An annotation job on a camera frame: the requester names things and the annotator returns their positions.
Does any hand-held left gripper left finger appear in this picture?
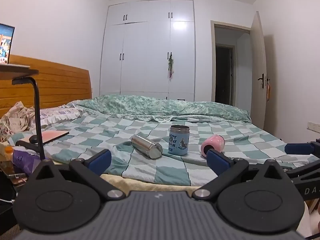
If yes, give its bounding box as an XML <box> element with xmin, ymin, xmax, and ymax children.
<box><xmin>29</xmin><ymin>149</ymin><xmax>126</xmax><ymax>202</ymax></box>

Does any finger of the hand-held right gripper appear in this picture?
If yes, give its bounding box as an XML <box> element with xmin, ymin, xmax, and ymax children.
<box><xmin>285</xmin><ymin>141</ymin><xmax>320</xmax><ymax>158</ymax></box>
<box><xmin>281</xmin><ymin>158</ymin><xmax>320</xmax><ymax>179</ymax></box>

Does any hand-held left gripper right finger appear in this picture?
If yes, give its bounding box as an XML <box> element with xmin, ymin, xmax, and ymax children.
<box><xmin>192</xmin><ymin>149</ymin><xmax>292</xmax><ymax>202</ymax></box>

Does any pink cup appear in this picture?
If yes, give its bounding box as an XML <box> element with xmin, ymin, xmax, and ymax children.
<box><xmin>201</xmin><ymin>134</ymin><xmax>225</xmax><ymax>159</ymax></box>

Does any stainless steel cup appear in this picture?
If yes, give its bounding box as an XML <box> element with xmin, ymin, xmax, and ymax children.
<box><xmin>130</xmin><ymin>134</ymin><xmax>164</xmax><ymax>160</ymax></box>

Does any blue printed cup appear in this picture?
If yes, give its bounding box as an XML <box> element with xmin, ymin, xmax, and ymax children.
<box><xmin>168</xmin><ymin>125</ymin><xmax>190</xmax><ymax>156</ymax></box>

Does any green checkered bedsheet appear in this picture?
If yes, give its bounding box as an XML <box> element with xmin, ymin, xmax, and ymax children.
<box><xmin>9</xmin><ymin>110</ymin><xmax>320</xmax><ymax>187</ymax></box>

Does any white ledge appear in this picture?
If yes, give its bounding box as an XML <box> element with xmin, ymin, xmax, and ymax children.
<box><xmin>307</xmin><ymin>121</ymin><xmax>320</xmax><ymax>133</ymax></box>

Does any pink laptop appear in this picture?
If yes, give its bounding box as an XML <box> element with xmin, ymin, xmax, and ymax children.
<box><xmin>22</xmin><ymin>129</ymin><xmax>70</xmax><ymax>146</ymax></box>

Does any purple floral pillow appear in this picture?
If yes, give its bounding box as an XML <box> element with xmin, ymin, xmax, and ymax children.
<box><xmin>37</xmin><ymin>104</ymin><xmax>83</xmax><ymax>128</ymax></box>

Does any purple packet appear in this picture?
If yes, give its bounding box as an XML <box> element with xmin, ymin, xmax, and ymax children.
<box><xmin>12</xmin><ymin>147</ymin><xmax>46</xmax><ymax>176</ymax></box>

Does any green floral duvet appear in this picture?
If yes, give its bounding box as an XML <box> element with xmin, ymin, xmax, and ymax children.
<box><xmin>65</xmin><ymin>94</ymin><xmax>251</xmax><ymax>123</ymax></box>

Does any black overbed laptop table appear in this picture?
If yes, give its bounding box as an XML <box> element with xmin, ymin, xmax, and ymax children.
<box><xmin>0</xmin><ymin>63</ymin><xmax>54</xmax><ymax>162</ymax></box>

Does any wooden headboard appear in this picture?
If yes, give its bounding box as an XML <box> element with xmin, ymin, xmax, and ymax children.
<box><xmin>0</xmin><ymin>54</ymin><xmax>92</xmax><ymax>118</ymax></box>

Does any white door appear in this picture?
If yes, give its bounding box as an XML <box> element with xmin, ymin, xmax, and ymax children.
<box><xmin>250</xmin><ymin>10</ymin><xmax>268</xmax><ymax>131</ymax></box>

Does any orange bottle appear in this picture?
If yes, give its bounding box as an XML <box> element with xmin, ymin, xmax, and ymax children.
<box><xmin>0</xmin><ymin>145</ymin><xmax>15</xmax><ymax>176</ymax></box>

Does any crumpled floral cloth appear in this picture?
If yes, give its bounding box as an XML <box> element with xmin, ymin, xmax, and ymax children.
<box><xmin>0</xmin><ymin>100</ymin><xmax>36</xmax><ymax>143</ymax></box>

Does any hanging green pink ornament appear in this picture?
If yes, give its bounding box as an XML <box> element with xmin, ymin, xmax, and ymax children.
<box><xmin>167</xmin><ymin>52</ymin><xmax>174</xmax><ymax>81</ymax></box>

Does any white wardrobe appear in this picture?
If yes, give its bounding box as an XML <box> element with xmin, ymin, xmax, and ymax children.
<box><xmin>99</xmin><ymin>0</ymin><xmax>196</xmax><ymax>102</ymax></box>

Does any screen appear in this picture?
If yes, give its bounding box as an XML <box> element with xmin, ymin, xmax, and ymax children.
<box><xmin>0</xmin><ymin>23</ymin><xmax>16</xmax><ymax>65</ymax></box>

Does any black door handle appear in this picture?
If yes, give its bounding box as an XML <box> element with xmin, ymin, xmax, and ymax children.
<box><xmin>257</xmin><ymin>73</ymin><xmax>270</xmax><ymax>89</ymax></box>

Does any door frame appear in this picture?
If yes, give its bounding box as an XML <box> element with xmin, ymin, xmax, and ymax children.
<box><xmin>210</xmin><ymin>20</ymin><xmax>252</xmax><ymax>105</ymax></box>

